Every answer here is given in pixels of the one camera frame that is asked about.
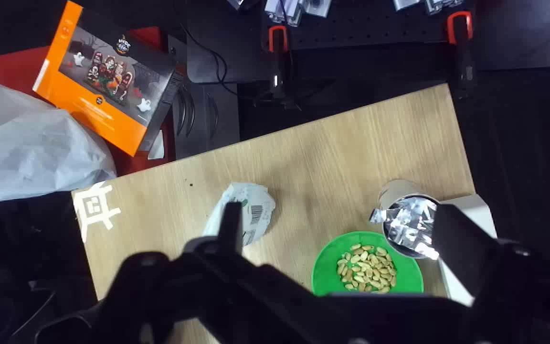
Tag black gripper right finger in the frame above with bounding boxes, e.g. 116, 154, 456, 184
433, 205, 504, 297

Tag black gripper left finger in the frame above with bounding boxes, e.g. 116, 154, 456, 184
217, 201, 246, 255

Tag orange picture box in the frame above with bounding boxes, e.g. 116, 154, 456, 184
30, 0, 175, 159

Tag crumpled foil snack bag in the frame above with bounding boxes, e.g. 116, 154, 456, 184
437, 192, 500, 310

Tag nuts in bowl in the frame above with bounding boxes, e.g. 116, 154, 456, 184
336, 243, 399, 295

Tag green plastic bowl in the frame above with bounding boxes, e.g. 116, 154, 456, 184
311, 230, 425, 299

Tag white plastic bag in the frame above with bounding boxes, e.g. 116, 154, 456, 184
0, 81, 118, 207

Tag black perforated mounting board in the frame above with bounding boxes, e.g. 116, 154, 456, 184
261, 0, 481, 54

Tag orange handled clamp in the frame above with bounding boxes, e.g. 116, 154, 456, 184
444, 10, 475, 49
265, 26, 290, 58

